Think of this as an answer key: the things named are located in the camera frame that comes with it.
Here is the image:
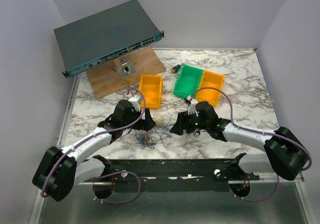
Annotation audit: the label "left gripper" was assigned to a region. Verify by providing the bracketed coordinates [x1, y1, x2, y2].
[122, 107, 156, 131]

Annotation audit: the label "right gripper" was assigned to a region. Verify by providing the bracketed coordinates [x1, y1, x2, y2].
[169, 109, 210, 135]

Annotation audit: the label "blue yellow wires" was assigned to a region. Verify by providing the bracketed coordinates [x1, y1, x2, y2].
[127, 113, 173, 150]

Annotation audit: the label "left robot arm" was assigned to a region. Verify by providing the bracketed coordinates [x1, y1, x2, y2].
[32, 99, 155, 201]

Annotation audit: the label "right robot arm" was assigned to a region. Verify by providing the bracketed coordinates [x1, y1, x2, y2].
[170, 101, 310, 180]

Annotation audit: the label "ratcheting combination wrench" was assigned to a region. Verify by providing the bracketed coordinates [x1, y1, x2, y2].
[193, 130, 201, 138]

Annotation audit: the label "left yellow plastic bin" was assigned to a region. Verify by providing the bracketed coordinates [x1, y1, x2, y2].
[139, 74, 163, 109]

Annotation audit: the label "yellow plastic bin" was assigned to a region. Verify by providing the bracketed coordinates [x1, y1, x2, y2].
[195, 70, 225, 107]
[139, 74, 163, 109]

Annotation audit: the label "right yellow plastic bin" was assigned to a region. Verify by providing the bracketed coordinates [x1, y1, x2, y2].
[195, 70, 225, 107]

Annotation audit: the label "green plastic bin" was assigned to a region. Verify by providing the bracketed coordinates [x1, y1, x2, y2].
[173, 65, 204, 98]

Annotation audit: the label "plywood board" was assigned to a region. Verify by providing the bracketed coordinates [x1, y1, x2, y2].
[86, 47, 166, 99]

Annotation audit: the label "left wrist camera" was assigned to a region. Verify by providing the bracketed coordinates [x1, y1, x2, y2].
[128, 95, 144, 112]

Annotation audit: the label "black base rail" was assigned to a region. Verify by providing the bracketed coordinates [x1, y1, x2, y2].
[89, 154, 259, 192]

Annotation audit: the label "metal bracket stand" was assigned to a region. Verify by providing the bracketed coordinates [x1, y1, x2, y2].
[114, 59, 136, 79]

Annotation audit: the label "grey network switch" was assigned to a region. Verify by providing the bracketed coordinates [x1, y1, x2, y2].
[54, 0, 165, 78]

